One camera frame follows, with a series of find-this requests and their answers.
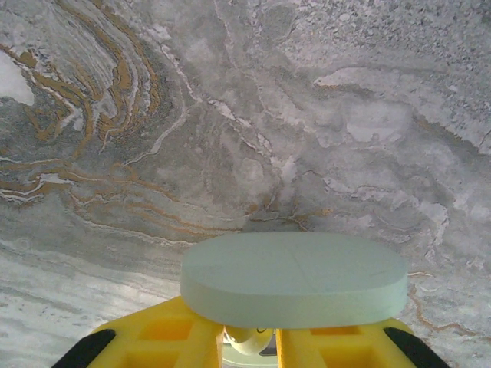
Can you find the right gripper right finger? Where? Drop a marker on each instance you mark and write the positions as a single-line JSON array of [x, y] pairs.
[[345, 345]]

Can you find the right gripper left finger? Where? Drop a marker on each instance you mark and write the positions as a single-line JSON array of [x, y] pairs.
[[153, 341]]

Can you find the mint green charging case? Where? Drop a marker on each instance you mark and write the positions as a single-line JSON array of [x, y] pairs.
[[291, 268]]

